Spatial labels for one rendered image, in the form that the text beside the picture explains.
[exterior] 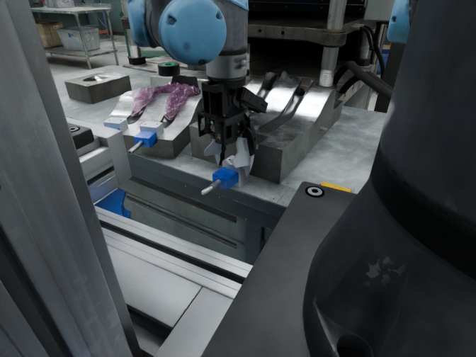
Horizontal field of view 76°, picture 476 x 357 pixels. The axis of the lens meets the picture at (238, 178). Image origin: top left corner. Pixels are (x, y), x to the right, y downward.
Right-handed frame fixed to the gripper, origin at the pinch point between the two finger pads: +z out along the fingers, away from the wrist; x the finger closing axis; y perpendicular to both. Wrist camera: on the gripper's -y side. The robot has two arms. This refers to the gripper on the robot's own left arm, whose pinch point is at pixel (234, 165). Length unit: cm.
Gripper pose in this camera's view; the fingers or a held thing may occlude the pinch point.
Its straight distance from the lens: 68.7
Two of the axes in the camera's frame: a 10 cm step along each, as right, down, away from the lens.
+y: -6.1, 4.2, -6.7
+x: 7.9, 3.3, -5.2
